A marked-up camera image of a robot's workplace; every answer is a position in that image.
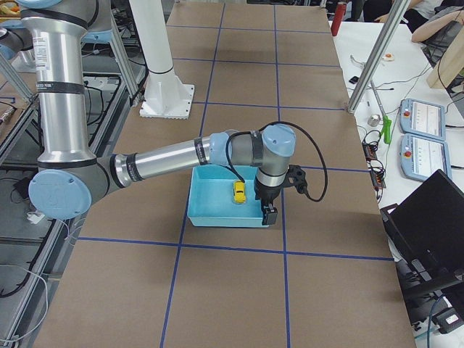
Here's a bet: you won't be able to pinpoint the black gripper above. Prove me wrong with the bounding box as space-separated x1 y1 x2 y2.
254 165 308 225

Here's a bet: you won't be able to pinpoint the yellow beetle toy car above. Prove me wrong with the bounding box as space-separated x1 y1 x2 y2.
233 180 247 204

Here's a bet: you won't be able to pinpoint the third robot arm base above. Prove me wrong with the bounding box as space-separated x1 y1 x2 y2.
1 20 36 73

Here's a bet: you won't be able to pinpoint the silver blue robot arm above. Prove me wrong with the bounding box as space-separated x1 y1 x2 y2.
20 1 308 225

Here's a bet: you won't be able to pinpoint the fried egg toy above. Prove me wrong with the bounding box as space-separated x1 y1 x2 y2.
383 53 394 62

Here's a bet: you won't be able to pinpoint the light blue plastic bin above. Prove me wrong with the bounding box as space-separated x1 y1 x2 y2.
187 165 264 228

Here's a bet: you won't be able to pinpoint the small silver metal weight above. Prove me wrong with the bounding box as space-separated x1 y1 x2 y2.
368 114 382 128

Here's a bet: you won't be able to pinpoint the long reacher grabber tool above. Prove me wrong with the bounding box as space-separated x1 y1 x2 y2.
350 55 392 145

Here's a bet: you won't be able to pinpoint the black laptop on stand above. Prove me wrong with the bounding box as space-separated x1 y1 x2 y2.
383 170 463 315

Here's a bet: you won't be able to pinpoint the near teach pendant tablet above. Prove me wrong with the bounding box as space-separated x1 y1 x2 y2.
400 133 452 181

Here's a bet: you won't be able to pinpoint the teach pendant tablet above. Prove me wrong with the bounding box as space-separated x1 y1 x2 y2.
399 98 446 141
400 133 452 181

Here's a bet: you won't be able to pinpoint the far teach pendant tablet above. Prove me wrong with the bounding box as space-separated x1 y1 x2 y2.
399 98 446 141

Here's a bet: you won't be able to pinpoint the red cylinder tube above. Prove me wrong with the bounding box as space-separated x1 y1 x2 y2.
331 1 347 37

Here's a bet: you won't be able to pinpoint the seated person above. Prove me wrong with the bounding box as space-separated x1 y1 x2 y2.
411 0 464 95

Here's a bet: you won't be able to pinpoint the yellow tray of toys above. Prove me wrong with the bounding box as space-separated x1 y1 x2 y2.
0 0 20 17

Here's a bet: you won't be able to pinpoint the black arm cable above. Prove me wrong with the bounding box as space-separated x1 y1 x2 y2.
223 122 329 203

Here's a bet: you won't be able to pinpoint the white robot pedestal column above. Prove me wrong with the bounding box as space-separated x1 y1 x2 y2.
130 0 195 119

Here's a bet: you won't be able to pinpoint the aluminium frame post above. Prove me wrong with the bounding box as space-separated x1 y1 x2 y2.
347 0 410 114

